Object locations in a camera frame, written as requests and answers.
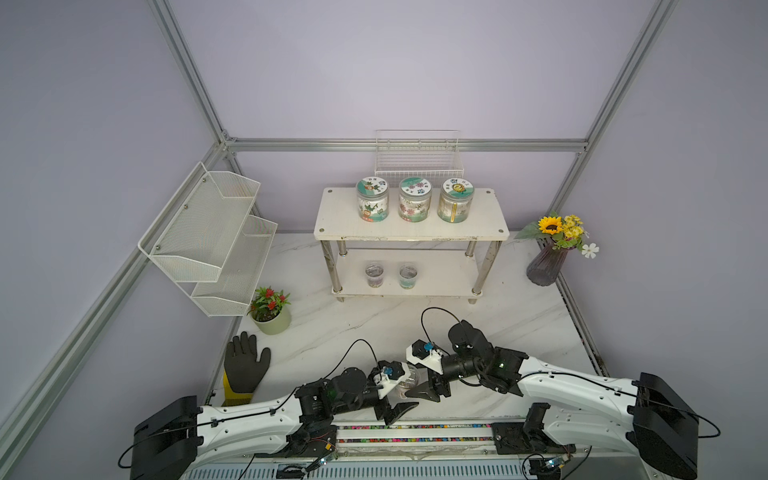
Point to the white mesh wall rack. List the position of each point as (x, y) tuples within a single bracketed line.
[(210, 243)]

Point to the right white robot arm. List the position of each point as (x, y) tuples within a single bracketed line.
[(645, 417)]

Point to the sunflower bouquet in dark vase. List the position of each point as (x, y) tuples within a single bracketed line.
[(559, 235)]

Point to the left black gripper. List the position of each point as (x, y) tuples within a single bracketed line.
[(392, 414)]

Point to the white two-tier shelf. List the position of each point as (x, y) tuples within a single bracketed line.
[(453, 259)]

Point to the seed jar green plant lid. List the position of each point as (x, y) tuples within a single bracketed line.
[(373, 199)]

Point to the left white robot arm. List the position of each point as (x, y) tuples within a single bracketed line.
[(186, 435)]

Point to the white wire basket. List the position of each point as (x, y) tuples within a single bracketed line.
[(430, 154)]

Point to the small red flower pot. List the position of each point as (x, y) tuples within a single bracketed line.
[(269, 310)]

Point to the seed jar sunflower lid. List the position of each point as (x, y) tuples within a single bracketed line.
[(456, 196)]

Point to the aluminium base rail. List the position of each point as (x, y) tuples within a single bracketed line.
[(461, 449)]

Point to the small clear jar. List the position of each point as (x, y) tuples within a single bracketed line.
[(407, 382), (407, 276), (374, 273)]

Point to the seed jar purple flower lid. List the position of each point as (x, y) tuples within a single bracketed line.
[(415, 194)]

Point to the black rubber glove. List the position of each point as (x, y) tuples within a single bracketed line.
[(245, 366)]

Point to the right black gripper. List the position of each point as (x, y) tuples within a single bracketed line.
[(430, 389)]

